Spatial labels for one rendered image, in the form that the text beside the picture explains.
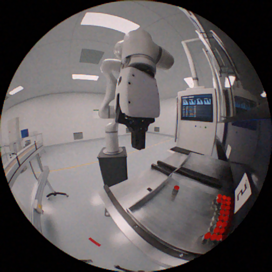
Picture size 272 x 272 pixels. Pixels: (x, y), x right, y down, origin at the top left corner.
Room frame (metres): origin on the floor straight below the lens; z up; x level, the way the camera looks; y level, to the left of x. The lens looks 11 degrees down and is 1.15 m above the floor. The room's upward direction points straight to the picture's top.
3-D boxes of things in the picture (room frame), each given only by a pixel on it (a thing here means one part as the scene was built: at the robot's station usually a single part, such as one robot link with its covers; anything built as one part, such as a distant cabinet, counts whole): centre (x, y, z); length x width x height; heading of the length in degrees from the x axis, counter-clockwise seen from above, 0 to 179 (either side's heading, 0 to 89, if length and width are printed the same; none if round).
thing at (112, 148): (0.69, 0.22, 0.95); 0.19 x 0.19 x 0.18
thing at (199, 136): (0.81, -0.76, 1.19); 0.50 x 0.19 x 0.78; 33
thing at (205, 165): (0.28, -0.44, 0.90); 0.34 x 0.26 x 0.04; 39
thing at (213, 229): (0.01, -0.23, 0.90); 0.18 x 0.02 x 0.05; 129
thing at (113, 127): (0.70, 0.19, 1.16); 0.19 x 0.12 x 0.24; 114
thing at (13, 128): (0.48, 7.11, 1.03); 1.20 x 0.43 x 2.05; 129
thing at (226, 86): (0.33, -0.66, 1.51); 0.47 x 0.01 x 0.59; 129
